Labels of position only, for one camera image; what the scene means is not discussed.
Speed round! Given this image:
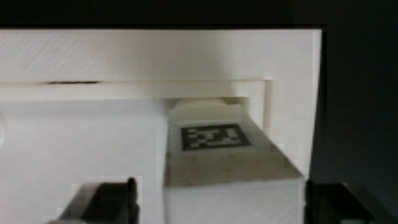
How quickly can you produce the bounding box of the white table leg with tag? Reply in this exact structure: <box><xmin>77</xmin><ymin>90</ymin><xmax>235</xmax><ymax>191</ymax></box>
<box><xmin>164</xmin><ymin>99</ymin><xmax>304</xmax><ymax>224</ymax></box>

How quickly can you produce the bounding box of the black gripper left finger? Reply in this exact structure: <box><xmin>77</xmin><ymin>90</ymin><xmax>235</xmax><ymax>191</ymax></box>
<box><xmin>50</xmin><ymin>177</ymin><xmax>141</xmax><ymax>224</ymax></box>

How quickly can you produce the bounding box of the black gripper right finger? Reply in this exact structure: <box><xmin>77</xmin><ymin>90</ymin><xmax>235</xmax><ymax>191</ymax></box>
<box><xmin>304</xmin><ymin>180</ymin><xmax>395</xmax><ymax>224</ymax></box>

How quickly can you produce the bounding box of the white L-shaped obstacle wall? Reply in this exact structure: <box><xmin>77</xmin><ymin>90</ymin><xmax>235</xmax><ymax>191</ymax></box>
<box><xmin>0</xmin><ymin>29</ymin><xmax>322</xmax><ymax>172</ymax></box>

